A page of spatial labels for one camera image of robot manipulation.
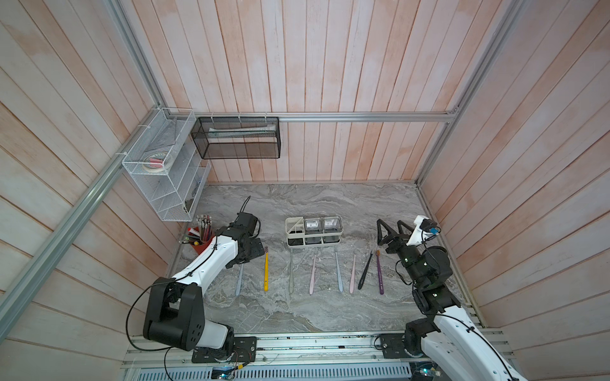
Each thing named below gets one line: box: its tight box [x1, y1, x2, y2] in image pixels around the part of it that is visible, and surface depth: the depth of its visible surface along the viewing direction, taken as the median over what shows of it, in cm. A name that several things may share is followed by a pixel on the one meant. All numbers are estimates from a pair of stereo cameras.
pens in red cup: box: [178, 214, 213, 246], surface depth 87 cm
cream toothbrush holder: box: [285, 215, 344, 249], surface depth 99 cm
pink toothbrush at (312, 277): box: [308, 254, 317, 296], surface depth 90 cm
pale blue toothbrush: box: [334, 249, 344, 293], surface depth 90 cm
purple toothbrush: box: [375, 250, 385, 295], surface depth 90 cm
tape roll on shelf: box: [142, 151, 170, 174], surface depth 75 cm
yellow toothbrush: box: [263, 246, 270, 293], surface depth 91 cm
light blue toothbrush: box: [235, 263, 244, 297], surface depth 89 cm
